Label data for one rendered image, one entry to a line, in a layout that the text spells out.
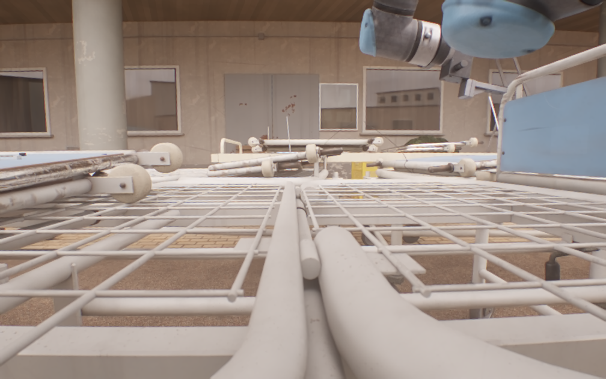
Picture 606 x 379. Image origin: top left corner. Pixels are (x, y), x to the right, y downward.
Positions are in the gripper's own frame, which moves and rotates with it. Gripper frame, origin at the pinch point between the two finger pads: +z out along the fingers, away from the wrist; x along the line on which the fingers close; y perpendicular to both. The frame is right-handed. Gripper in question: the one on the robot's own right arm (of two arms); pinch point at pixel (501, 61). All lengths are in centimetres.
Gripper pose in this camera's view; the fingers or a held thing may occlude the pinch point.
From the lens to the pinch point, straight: 88.7
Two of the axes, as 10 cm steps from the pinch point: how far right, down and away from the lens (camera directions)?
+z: 9.9, 1.6, 0.5
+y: 0.3, 1.0, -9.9
